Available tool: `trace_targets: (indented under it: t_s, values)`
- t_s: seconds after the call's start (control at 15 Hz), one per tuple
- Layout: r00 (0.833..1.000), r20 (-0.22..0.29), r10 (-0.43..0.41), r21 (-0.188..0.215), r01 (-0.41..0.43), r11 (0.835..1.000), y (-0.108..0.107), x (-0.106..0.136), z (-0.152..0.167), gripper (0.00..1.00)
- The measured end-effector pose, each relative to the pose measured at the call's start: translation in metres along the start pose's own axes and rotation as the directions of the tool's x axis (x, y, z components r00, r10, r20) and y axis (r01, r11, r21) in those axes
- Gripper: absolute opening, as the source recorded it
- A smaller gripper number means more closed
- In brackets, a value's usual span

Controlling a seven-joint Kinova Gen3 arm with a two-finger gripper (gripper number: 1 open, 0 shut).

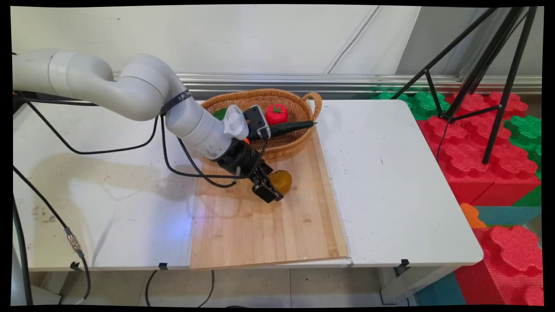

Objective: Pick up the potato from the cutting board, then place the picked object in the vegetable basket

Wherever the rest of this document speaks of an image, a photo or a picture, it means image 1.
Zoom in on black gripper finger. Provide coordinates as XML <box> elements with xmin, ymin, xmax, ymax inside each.
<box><xmin>252</xmin><ymin>177</ymin><xmax>279</xmax><ymax>204</ymax></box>
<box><xmin>258</xmin><ymin>166</ymin><xmax>285</xmax><ymax>202</ymax></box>

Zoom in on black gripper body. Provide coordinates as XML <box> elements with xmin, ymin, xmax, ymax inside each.
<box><xmin>215</xmin><ymin>138</ymin><xmax>274</xmax><ymax>179</ymax></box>

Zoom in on brown toy potato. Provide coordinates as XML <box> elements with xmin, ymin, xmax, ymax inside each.
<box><xmin>268</xmin><ymin>170</ymin><xmax>293</xmax><ymax>195</ymax></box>

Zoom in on bamboo cutting board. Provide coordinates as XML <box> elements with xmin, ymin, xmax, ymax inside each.
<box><xmin>189</xmin><ymin>128</ymin><xmax>349</xmax><ymax>271</ymax></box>

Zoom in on woven wicker basket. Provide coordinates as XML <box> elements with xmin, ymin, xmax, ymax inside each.
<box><xmin>200</xmin><ymin>88</ymin><xmax>323</xmax><ymax>159</ymax></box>

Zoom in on dark green toy cucumber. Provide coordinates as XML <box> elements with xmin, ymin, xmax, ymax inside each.
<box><xmin>246</xmin><ymin>120</ymin><xmax>318</xmax><ymax>141</ymax></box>

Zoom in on white table leg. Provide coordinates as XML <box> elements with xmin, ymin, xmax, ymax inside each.
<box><xmin>378</xmin><ymin>265</ymin><xmax>456</xmax><ymax>305</ymax></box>

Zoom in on green foam block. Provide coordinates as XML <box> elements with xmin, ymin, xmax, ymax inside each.
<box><xmin>503</xmin><ymin>115</ymin><xmax>542</xmax><ymax>179</ymax></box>
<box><xmin>376</xmin><ymin>89</ymin><xmax>451</xmax><ymax>121</ymax></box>

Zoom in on teal foam floor mat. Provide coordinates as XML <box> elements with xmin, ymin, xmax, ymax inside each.
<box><xmin>415</xmin><ymin>272</ymin><xmax>467</xmax><ymax>306</ymax></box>

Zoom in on orange foam piece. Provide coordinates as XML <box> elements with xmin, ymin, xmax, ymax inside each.
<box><xmin>460</xmin><ymin>203</ymin><xmax>487</xmax><ymax>229</ymax></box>

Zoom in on large red foam block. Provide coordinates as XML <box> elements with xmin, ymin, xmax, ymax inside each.
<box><xmin>416</xmin><ymin>91</ymin><xmax>539</xmax><ymax>207</ymax></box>

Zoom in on teal foam block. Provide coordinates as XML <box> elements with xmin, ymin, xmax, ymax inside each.
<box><xmin>475</xmin><ymin>205</ymin><xmax>542</xmax><ymax>227</ymax></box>

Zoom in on black tripod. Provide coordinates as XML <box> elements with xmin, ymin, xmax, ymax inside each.
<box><xmin>390</xmin><ymin>6</ymin><xmax>538</xmax><ymax>165</ymax></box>

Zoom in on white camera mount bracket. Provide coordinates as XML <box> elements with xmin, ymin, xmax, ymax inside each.
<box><xmin>223</xmin><ymin>105</ymin><xmax>250</xmax><ymax>141</ymax></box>

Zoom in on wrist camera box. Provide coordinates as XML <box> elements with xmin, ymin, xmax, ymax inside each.
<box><xmin>242</xmin><ymin>105</ymin><xmax>272</xmax><ymax>141</ymax></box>

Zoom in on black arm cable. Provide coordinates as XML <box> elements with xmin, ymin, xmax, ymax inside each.
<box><xmin>13</xmin><ymin>90</ymin><xmax>270</xmax><ymax>189</ymax></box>

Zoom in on aluminium wall rail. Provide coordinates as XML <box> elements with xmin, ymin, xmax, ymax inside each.
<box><xmin>113</xmin><ymin>72</ymin><xmax>542</xmax><ymax>93</ymax></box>

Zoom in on black cable under table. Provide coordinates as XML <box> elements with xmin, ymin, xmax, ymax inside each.
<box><xmin>145</xmin><ymin>270</ymin><xmax>215</xmax><ymax>307</ymax></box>

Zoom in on black cable with metal connector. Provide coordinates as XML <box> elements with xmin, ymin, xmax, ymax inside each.
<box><xmin>12</xmin><ymin>166</ymin><xmax>91</xmax><ymax>306</ymax></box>

